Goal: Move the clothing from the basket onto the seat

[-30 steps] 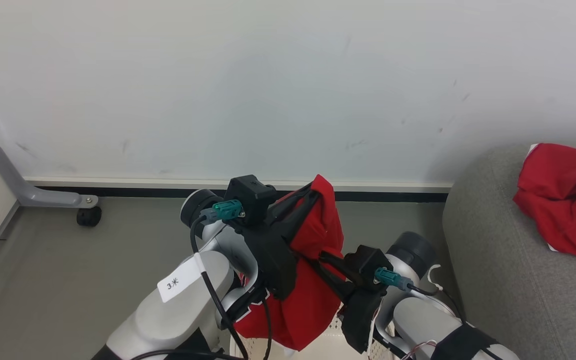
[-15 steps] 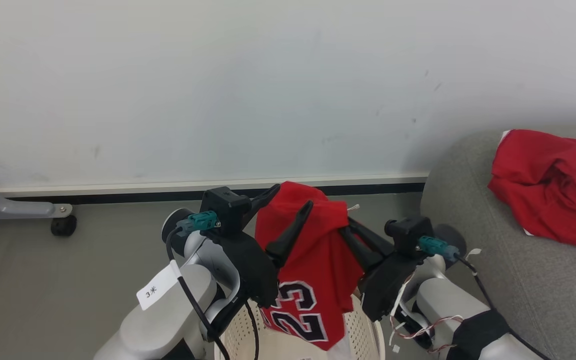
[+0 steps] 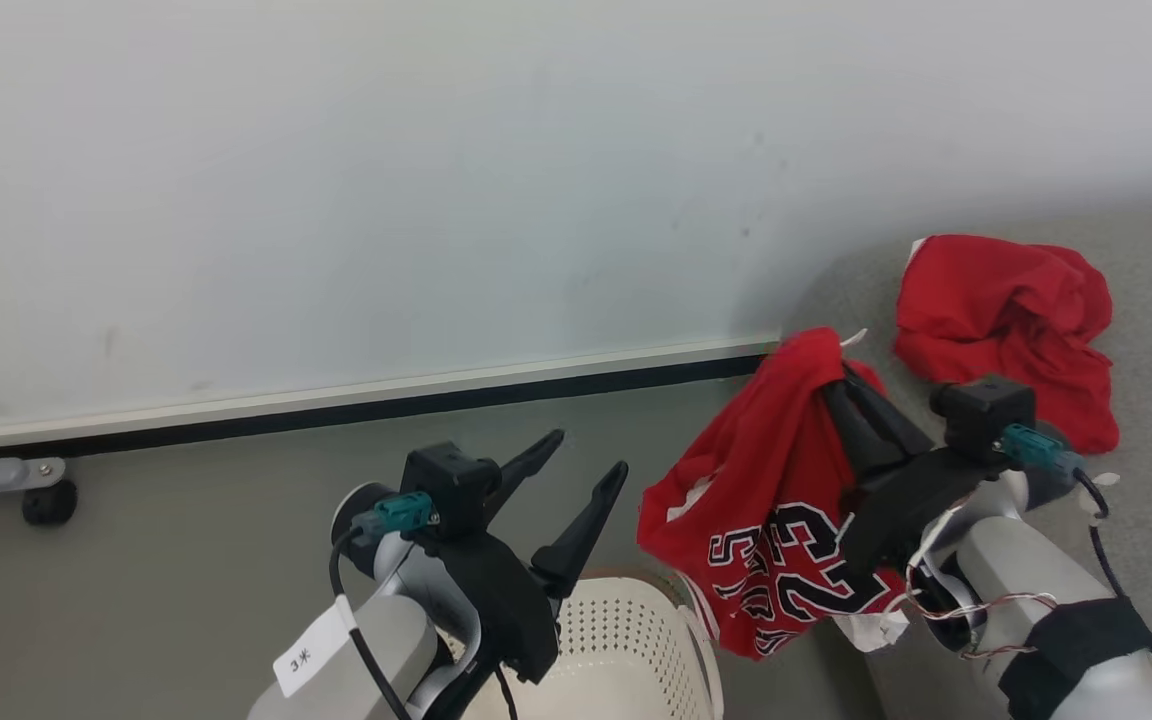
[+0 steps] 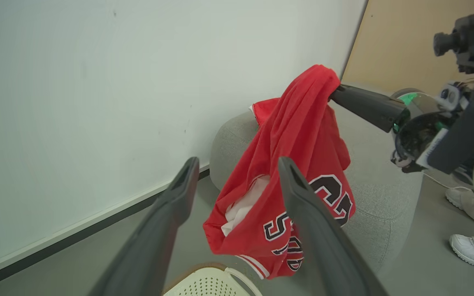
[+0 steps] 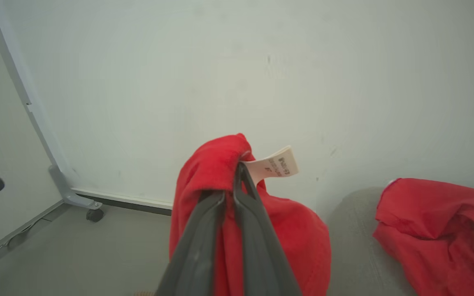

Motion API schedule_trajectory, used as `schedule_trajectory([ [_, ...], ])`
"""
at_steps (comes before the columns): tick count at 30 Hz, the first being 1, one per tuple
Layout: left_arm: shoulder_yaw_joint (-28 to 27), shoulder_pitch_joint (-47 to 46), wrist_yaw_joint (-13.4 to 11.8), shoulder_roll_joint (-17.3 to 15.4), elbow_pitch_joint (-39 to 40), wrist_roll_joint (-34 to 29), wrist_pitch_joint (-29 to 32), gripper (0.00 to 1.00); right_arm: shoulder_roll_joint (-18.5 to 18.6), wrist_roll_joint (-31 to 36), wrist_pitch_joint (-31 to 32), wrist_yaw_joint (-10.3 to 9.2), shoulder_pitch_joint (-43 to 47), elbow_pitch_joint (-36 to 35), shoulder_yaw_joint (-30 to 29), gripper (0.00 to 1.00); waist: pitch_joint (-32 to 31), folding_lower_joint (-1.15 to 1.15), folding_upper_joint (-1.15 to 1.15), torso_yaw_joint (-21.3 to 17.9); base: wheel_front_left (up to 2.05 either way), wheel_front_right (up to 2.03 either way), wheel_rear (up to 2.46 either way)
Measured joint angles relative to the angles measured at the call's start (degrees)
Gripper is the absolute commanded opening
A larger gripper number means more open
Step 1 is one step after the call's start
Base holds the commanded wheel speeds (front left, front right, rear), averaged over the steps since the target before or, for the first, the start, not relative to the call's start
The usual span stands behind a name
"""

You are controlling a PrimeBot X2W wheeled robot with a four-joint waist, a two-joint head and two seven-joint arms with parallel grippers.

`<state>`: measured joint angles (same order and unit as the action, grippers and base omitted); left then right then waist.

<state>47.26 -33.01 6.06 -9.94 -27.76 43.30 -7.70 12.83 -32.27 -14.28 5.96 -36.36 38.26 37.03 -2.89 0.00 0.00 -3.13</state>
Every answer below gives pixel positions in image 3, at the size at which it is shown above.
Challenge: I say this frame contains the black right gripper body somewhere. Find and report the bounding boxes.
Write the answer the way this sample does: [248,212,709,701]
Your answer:
[836,448,1003,601]

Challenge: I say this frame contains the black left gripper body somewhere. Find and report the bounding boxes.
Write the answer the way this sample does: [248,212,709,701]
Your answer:
[436,530,563,687]

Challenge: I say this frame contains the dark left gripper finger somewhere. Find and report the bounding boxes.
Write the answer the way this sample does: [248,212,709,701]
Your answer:
[484,430,567,522]
[531,460,630,601]

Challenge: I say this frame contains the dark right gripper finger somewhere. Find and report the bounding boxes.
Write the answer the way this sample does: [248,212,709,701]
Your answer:
[840,364,934,467]
[820,384,893,487]

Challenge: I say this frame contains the red basketball jersey number 23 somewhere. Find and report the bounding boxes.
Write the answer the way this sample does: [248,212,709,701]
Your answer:
[636,327,913,661]

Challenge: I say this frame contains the plain red garment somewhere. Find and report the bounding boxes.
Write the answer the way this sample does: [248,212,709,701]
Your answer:
[893,234,1123,456]

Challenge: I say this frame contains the beige perforated plastic laundry basket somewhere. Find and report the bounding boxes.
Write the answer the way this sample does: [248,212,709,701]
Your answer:
[456,575,727,720]

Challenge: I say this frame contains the white and black baseboard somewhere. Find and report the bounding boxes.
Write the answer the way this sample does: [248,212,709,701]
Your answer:
[0,335,783,461]

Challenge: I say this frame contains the black caster wheel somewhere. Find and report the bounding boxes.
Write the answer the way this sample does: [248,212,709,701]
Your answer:
[21,480,79,528]

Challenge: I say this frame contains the red white twisted wires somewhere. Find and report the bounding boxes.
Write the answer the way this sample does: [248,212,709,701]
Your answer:
[901,500,1063,663]

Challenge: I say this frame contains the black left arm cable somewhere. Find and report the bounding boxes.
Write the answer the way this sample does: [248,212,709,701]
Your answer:
[328,490,437,720]

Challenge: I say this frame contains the black strap on right arm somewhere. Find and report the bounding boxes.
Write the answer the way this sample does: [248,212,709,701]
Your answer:
[996,597,1152,720]

